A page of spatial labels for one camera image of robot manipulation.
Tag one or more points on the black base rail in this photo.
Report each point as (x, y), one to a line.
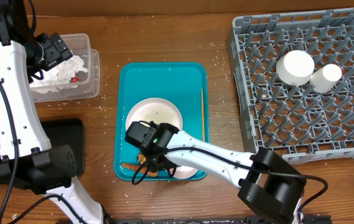
(253, 219)

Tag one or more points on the brown granola bar piece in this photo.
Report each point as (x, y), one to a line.
(141, 159)

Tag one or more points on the grey dishwasher rack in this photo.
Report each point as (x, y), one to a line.
(296, 122)

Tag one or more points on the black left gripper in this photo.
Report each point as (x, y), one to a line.
(58, 51)

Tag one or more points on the black tray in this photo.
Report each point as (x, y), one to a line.
(62, 132)

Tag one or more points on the large white pink-rimmed plate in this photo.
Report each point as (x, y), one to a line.
(157, 110)

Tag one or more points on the white tissue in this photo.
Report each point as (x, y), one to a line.
(60, 75)

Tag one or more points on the orange carrot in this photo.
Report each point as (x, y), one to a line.
(129, 169)

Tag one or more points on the small pink bowl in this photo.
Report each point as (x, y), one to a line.
(183, 172)

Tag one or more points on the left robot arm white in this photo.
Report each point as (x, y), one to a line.
(53, 176)

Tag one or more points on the clear plastic waste bin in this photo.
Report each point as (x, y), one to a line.
(78, 77)

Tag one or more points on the wooden chopstick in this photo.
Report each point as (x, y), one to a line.
(202, 116)

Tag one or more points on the white paper cup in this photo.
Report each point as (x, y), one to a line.
(326, 78)

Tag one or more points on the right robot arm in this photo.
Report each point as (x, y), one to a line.
(267, 184)

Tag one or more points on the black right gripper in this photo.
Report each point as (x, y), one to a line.
(154, 165)

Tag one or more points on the pale green bowl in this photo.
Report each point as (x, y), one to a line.
(295, 68)

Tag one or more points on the small red waste piece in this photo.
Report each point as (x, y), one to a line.
(74, 80)

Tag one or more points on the teal plastic tray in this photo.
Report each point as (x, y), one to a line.
(178, 82)

